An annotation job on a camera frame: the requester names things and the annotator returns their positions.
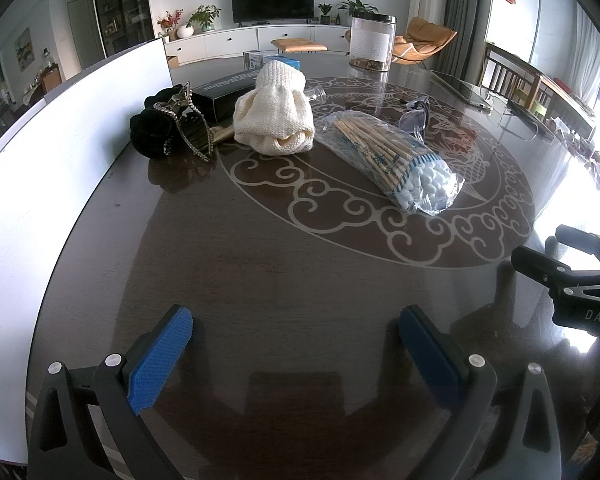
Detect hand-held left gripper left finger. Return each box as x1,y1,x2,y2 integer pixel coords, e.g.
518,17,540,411
27,304,196,480

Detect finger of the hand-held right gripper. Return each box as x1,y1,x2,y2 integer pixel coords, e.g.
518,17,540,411
511,245,588,293
555,225,600,267

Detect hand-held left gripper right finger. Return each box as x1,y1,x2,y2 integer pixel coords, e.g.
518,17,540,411
397,305,563,480

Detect black knit hat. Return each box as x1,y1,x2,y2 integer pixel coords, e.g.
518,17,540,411
130,85,191,161

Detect beaded hair claw clip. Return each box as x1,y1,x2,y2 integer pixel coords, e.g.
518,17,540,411
152,82,216,163

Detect dark patterned wooden desktop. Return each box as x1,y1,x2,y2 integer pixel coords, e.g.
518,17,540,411
27,51,600,480

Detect wooden dining chair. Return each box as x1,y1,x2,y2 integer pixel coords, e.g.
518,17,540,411
480,42,546,111
534,75,596,136

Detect bag of cotton swabs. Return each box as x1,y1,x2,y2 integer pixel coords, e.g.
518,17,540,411
314,111,466,217

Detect clear safety glasses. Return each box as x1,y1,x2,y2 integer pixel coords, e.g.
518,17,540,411
397,96,431,143

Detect silver laptop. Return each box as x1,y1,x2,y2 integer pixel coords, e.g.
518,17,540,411
430,70,493,108

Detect white partition board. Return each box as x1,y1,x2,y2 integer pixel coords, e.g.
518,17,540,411
0,37,173,466

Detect orange lounge chair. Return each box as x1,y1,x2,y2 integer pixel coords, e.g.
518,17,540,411
345,16,458,67

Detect grey curtain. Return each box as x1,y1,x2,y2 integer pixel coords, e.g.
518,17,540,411
442,0,495,86

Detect cream knit hat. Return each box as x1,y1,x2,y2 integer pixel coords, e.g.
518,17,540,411
232,61,316,156

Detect long black box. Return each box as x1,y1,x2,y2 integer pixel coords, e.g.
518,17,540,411
192,71,261,125

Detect clear plastic jar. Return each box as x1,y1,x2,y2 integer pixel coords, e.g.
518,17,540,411
349,14,397,72

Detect large leafy potted plant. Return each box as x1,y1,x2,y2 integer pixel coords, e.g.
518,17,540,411
337,0,378,23

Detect blue white toothpaste box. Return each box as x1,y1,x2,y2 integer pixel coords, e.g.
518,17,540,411
243,50,301,72

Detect white television cabinet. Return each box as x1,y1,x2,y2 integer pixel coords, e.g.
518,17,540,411
164,24,353,66

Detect orange footstool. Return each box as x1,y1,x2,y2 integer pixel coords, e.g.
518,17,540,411
271,37,327,54

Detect white door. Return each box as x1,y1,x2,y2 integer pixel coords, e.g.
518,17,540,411
66,0,104,73

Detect red flower plant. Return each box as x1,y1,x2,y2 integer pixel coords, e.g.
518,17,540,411
157,10,183,42

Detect green plant in white vase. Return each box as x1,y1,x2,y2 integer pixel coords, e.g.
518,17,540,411
176,4,222,39

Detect glass display cabinet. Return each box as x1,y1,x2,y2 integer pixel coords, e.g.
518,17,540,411
91,0,148,58

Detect black television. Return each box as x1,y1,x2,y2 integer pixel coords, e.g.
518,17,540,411
230,0,315,25

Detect framed wall picture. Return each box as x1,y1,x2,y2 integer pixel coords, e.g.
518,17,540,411
14,27,33,71

